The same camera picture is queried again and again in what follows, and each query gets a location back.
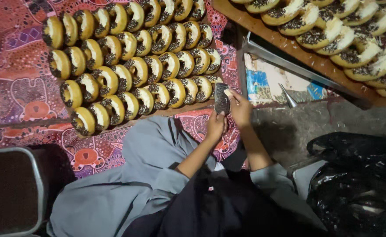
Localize person's left hand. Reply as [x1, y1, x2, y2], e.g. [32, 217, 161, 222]
[206, 111, 229, 143]

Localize person's right hand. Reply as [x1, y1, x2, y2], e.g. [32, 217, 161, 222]
[228, 89, 254, 129]

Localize small metal hand grater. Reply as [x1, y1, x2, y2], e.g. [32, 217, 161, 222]
[214, 83, 231, 115]

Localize metal tray with printed lining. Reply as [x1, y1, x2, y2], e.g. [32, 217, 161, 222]
[237, 32, 372, 110]

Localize wooden board under donut rows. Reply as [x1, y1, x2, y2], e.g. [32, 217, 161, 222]
[93, 98, 225, 137]

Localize small metal cone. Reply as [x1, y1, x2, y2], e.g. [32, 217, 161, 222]
[277, 82, 298, 109]

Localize long brown wooden board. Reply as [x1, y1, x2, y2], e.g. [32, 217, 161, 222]
[211, 0, 386, 108]

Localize rows of chocolate sprinkle donuts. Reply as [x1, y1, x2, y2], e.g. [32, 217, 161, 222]
[41, 0, 224, 138]

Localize person's black scarf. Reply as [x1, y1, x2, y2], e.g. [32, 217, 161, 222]
[122, 165, 332, 237]

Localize pile of cheese topped donuts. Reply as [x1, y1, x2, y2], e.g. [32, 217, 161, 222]
[230, 0, 386, 98]

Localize black plastic bag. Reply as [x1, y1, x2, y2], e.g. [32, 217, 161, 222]
[306, 132, 386, 237]

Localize person's gray garment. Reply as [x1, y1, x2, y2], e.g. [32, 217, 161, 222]
[46, 115, 328, 237]

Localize red patterned batik cloth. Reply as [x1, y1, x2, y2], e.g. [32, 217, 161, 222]
[0, 0, 247, 180]

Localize dark tray with metal rim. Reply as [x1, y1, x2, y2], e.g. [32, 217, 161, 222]
[0, 147, 48, 237]

